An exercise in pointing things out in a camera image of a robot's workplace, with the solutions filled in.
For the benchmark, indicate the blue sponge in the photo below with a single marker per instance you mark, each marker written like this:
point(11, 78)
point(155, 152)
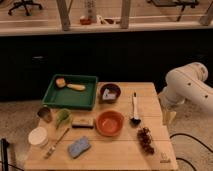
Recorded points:
point(78, 147)

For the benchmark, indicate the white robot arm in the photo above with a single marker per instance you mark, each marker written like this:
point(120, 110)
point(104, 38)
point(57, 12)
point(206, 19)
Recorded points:
point(188, 83)

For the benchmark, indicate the dark brown bowl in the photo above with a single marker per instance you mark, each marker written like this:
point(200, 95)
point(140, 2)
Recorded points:
point(114, 88)

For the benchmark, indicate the white item in bowl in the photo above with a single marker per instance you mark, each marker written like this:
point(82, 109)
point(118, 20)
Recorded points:
point(107, 95)

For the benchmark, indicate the green plastic tray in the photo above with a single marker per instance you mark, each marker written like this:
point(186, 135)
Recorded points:
point(65, 97)

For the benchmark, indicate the orange bowl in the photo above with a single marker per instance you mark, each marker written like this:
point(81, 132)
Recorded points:
point(109, 123)

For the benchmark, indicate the green plastic cup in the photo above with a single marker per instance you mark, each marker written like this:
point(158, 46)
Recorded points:
point(63, 115)

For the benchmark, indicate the bunch of dark grapes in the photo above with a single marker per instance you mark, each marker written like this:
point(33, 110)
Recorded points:
point(145, 140)

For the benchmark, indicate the small metal cup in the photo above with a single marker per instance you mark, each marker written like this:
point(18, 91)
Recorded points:
point(45, 114)

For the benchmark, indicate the red bowl on shelf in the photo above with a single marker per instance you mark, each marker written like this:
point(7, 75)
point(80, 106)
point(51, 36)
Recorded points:
point(85, 21)

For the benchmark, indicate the white round container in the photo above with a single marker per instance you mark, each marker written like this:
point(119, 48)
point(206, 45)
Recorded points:
point(38, 137)

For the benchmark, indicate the black office chair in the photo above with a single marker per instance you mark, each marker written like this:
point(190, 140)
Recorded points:
point(25, 4)

